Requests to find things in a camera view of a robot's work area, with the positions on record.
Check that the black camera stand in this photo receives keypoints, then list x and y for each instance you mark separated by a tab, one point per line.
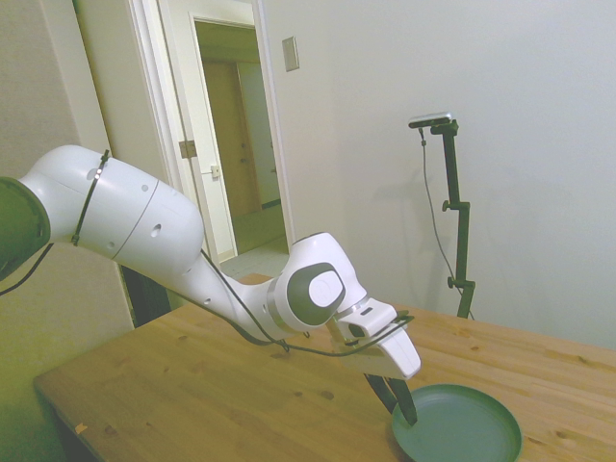
463	240

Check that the dark cabinet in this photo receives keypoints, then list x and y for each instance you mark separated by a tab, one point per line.
144	298

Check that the green round plate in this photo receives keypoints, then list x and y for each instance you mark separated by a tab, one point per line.
462	423

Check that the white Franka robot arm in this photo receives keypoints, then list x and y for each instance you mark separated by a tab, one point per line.
130	216

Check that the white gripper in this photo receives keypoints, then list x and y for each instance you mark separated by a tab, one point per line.
394	358

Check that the grey stereo camera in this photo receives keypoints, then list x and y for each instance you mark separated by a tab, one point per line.
430	120

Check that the metal door latch plate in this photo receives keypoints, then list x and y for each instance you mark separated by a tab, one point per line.
215	171

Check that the metal door hinge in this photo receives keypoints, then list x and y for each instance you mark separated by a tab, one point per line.
187	149

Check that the white closet door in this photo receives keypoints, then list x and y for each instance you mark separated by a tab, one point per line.
125	96

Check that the brown wooden hallway door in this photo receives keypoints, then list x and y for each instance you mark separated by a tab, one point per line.
231	144

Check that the beige wall switch plate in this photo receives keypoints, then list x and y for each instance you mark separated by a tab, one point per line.
290	54

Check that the white open door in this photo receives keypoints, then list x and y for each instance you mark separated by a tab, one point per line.
214	120

